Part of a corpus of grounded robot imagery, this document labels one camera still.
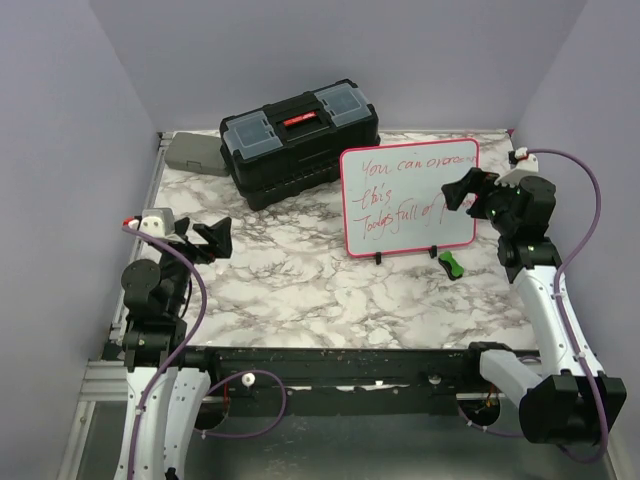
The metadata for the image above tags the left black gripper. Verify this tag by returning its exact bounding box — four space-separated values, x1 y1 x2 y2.
158 215 232 315

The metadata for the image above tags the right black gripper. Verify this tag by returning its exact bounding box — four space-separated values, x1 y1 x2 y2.
443 166 522 235

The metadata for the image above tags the pink framed whiteboard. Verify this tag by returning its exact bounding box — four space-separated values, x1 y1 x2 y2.
339 138 480 258

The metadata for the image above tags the green black whiteboard eraser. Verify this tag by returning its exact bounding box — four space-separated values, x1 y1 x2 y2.
438 251 464 281

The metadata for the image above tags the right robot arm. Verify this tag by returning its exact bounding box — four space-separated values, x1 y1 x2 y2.
442 168 627 446

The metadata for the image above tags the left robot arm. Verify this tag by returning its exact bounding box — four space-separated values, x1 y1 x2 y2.
114 209 233 479

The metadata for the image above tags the grey plastic case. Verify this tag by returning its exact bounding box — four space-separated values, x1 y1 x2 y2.
164 132 229 177

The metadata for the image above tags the black plastic toolbox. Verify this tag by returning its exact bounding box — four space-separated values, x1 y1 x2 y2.
219 79 380 211

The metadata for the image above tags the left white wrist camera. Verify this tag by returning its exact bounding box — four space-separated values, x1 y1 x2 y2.
122 208 186 244

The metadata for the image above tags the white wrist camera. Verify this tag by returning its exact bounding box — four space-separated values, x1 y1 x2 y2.
122 208 186 244
494 147 539 188

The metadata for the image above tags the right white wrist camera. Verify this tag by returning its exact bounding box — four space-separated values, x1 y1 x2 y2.
494 147 539 188

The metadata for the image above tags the aluminium frame rail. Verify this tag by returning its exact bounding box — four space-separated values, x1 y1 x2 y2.
56 132 173 479

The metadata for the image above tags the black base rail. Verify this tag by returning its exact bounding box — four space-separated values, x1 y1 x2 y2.
182 342 499 418

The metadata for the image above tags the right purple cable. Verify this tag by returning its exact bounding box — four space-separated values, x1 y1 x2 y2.
457 148 612 464

